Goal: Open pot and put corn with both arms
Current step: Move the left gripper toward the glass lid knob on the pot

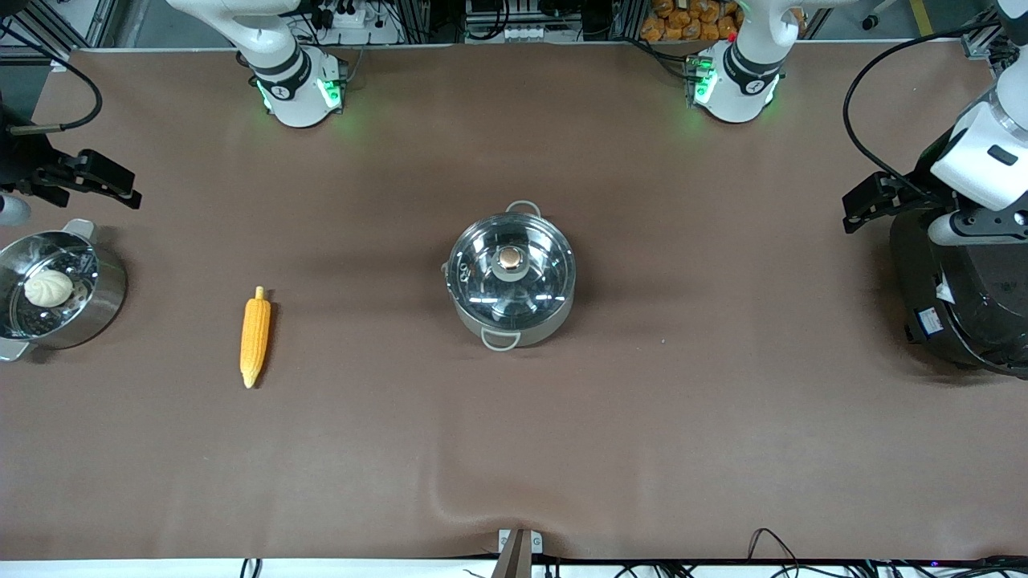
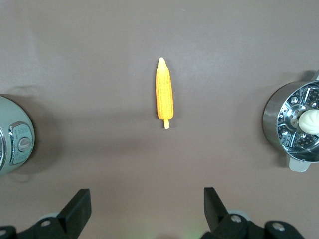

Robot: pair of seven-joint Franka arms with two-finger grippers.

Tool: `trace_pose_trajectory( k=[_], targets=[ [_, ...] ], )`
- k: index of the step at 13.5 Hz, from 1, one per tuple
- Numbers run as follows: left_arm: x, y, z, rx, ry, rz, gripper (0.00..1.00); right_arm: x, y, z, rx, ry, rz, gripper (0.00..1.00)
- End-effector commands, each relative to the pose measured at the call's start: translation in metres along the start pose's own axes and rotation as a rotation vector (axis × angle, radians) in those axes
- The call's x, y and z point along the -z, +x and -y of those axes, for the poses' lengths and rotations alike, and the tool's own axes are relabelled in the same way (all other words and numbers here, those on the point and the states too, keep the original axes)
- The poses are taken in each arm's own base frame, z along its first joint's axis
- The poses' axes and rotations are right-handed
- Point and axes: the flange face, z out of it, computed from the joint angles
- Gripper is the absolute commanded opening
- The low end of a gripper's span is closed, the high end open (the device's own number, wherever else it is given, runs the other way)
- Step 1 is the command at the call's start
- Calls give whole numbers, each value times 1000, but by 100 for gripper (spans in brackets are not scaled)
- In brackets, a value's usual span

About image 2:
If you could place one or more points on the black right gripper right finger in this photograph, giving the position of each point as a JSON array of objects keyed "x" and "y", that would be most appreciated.
[{"x": 214, "y": 211}]

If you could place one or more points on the steel pot in centre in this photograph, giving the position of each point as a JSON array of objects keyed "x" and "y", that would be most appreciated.
[{"x": 10, "y": 117}]

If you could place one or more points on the brown table cloth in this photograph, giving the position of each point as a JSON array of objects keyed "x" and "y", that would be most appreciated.
[{"x": 99, "y": 62}]

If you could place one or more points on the stainless steel steamer pot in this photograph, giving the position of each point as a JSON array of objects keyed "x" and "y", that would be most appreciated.
[{"x": 270, "y": 117}]

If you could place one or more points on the yellow toy corn cob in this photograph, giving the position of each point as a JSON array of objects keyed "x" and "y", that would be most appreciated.
[{"x": 164, "y": 94}]

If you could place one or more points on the white toy steamed bun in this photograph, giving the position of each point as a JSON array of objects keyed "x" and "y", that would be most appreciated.
[{"x": 310, "y": 122}]

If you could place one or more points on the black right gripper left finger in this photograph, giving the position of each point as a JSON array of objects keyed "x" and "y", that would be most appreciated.
[{"x": 74, "y": 211}]

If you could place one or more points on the perforated steel steamer tray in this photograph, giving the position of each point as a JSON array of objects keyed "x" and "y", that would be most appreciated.
[{"x": 286, "y": 132}]

